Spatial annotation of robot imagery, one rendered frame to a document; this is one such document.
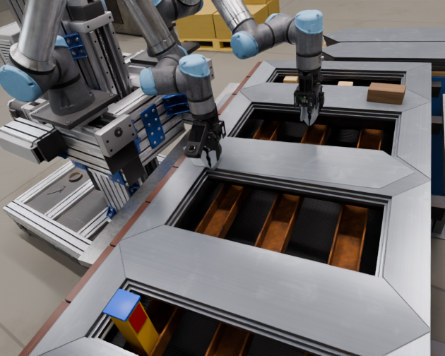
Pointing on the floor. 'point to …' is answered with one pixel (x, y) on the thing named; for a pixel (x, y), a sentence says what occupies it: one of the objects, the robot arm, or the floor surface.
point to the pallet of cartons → (195, 29)
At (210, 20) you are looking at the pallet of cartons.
